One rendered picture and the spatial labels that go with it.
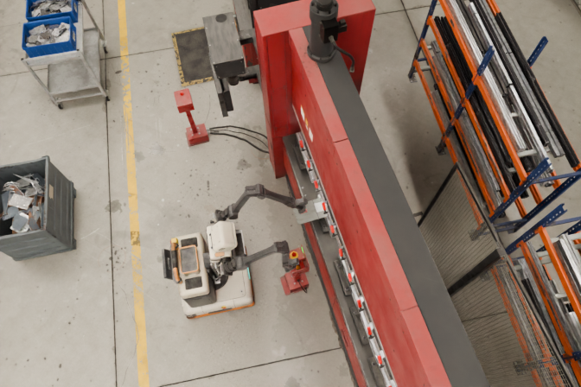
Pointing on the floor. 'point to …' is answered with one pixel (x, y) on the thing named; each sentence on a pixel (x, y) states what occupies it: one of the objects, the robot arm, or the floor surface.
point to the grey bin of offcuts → (35, 210)
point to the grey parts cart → (73, 62)
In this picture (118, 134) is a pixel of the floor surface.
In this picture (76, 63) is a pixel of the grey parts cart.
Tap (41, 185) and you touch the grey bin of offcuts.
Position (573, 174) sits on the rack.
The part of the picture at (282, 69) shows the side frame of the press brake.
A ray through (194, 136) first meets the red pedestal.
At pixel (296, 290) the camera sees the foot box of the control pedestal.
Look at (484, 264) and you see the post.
